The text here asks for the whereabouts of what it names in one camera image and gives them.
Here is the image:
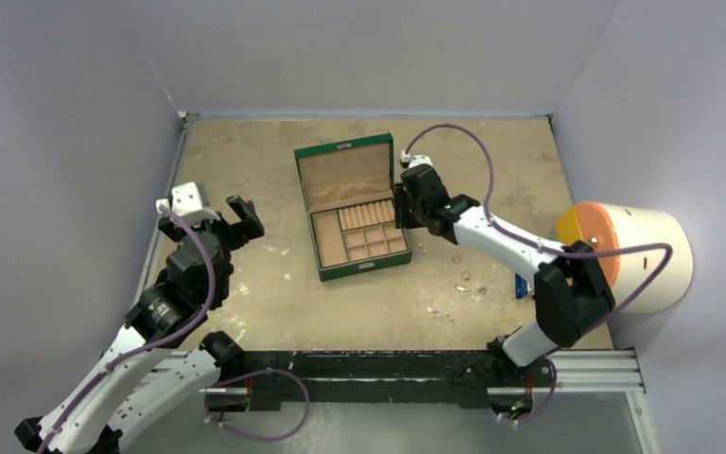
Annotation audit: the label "small silver jewelry pieces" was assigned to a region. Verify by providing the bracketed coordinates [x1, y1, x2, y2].
[425, 285, 488, 323]

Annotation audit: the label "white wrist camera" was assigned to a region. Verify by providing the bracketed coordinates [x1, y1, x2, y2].
[399, 150, 433, 170]
[155, 182, 219, 226]

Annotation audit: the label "blue tool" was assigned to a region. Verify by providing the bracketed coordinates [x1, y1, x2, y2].
[514, 274, 533, 300]

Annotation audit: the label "green jewelry box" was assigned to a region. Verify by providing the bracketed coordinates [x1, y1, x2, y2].
[294, 133, 412, 282]

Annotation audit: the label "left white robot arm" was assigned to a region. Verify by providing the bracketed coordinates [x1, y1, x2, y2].
[14, 196, 265, 453]

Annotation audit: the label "green jewelry tray insert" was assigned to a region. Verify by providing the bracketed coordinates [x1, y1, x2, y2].
[310, 199, 409, 269]

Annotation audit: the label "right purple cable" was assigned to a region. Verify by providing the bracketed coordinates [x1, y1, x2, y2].
[402, 123, 675, 428]

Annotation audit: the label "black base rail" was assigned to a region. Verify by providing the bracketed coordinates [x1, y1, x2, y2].
[199, 332, 554, 414]

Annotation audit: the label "white cylinder orange yellow lid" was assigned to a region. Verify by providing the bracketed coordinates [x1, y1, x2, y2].
[555, 201, 694, 318]

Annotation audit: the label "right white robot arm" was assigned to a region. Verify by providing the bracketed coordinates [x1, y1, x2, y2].
[394, 164, 615, 385]

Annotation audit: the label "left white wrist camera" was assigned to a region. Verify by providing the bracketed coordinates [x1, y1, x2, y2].
[155, 182, 219, 226]

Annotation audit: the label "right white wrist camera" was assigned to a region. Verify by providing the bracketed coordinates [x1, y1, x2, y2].
[399, 150, 433, 170]

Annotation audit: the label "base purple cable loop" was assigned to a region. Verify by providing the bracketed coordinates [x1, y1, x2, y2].
[204, 368, 310, 443]

